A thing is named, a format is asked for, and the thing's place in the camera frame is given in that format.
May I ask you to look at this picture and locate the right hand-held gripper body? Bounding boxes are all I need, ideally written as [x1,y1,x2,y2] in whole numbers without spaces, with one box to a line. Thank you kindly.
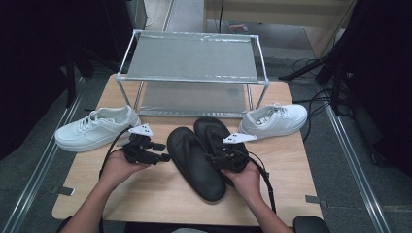
[220,132,258,173]

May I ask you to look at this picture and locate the metal shoe rack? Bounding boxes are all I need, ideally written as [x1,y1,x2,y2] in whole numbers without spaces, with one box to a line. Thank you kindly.
[115,28,271,119]

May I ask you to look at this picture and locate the metal floor rail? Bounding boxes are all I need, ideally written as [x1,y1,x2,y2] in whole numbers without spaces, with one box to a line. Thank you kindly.
[161,0,177,32]
[325,105,393,233]
[0,93,86,233]

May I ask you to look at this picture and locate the grey cabinet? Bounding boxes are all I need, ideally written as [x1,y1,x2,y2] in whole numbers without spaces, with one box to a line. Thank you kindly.
[125,0,149,31]

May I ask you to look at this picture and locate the white sneaker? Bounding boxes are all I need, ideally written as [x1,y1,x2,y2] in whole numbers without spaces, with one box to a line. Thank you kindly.
[53,105,142,153]
[238,103,309,141]

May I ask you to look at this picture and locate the small red item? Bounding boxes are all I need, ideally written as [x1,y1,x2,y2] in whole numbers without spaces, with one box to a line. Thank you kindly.
[228,23,250,33]

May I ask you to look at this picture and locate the dark curtain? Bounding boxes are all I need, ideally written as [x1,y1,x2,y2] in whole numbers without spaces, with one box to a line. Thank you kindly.
[0,0,134,161]
[329,0,412,178]

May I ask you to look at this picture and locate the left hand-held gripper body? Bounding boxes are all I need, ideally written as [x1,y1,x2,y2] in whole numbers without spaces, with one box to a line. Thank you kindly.
[122,123,163,165]

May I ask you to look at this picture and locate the black floor cables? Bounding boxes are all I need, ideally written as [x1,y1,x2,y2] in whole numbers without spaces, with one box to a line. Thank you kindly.
[291,57,353,144]

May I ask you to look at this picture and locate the wooden cabinet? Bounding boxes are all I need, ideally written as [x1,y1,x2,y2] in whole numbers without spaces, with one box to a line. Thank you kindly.
[203,0,358,59]

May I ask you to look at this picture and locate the right hand-held gripper cable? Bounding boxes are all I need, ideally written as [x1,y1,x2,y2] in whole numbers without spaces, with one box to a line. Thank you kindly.
[249,150,277,215]

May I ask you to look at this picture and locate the left hand-held gripper cable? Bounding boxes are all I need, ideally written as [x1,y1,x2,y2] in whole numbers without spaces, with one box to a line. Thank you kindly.
[98,125,135,179]

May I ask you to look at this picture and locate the black hanging cable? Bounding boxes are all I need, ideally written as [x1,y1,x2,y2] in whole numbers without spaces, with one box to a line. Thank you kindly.
[219,0,225,33]

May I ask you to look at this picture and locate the person's right hand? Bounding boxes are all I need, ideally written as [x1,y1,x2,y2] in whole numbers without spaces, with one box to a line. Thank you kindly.
[222,160,265,203]

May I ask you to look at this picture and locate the grey tape piece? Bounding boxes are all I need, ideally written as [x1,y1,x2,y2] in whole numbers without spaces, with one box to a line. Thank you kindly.
[51,185,76,197]
[305,194,328,208]

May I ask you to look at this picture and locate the person's left hand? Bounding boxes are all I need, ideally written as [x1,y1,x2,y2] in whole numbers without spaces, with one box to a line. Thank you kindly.
[98,149,152,192]

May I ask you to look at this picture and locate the black metal stand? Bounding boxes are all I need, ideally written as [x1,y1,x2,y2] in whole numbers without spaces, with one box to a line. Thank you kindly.
[278,48,344,116]
[64,45,98,109]

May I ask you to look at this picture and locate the hand-held gripper cable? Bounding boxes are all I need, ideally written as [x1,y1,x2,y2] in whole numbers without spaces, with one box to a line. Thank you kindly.
[249,150,277,215]
[98,125,135,179]

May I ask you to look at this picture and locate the black slipper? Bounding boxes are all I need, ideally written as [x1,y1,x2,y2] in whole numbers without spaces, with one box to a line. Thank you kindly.
[166,126,226,202]
[193,116,251,188]

